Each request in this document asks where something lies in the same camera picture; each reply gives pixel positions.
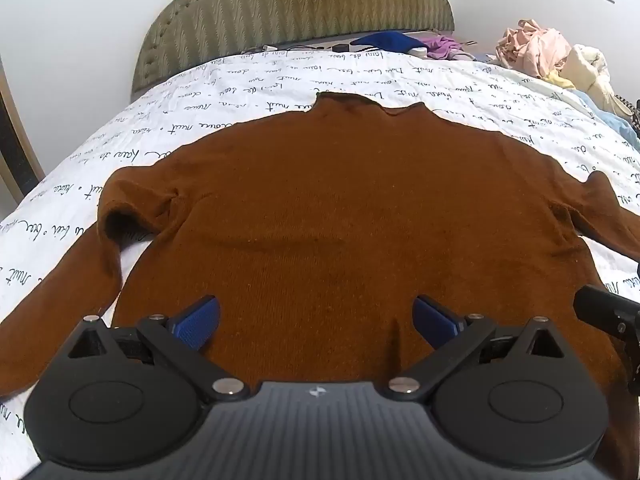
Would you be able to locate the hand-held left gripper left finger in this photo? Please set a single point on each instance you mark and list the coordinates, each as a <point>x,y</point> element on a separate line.
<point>197,322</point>

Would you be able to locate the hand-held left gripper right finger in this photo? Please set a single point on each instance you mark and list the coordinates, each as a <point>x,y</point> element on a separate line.
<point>435,322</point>

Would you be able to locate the white script printed quilt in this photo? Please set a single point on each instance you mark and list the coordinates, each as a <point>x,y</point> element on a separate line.
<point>300,80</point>

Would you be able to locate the brown knit sweater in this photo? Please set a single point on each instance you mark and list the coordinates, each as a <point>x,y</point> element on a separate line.
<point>325,210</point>

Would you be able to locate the small white object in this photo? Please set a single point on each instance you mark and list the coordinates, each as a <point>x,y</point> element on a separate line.
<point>419,51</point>

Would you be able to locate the purple cloth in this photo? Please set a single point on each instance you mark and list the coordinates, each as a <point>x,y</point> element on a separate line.
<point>442,46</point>

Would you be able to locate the pink clothes pile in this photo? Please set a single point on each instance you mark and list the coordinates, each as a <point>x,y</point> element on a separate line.
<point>532,47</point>

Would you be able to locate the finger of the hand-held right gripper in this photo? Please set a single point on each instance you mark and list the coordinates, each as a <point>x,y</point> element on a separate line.
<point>605,312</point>

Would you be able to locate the light wooden frame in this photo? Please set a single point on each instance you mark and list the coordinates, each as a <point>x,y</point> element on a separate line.
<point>17,130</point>

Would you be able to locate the olive padded headboard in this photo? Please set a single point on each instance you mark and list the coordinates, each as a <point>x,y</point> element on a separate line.
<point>280,5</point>

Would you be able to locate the cream cloth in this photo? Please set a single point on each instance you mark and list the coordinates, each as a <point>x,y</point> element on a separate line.
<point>592,70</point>

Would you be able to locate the light blue cloth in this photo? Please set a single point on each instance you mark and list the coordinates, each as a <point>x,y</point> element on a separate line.
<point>605,115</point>

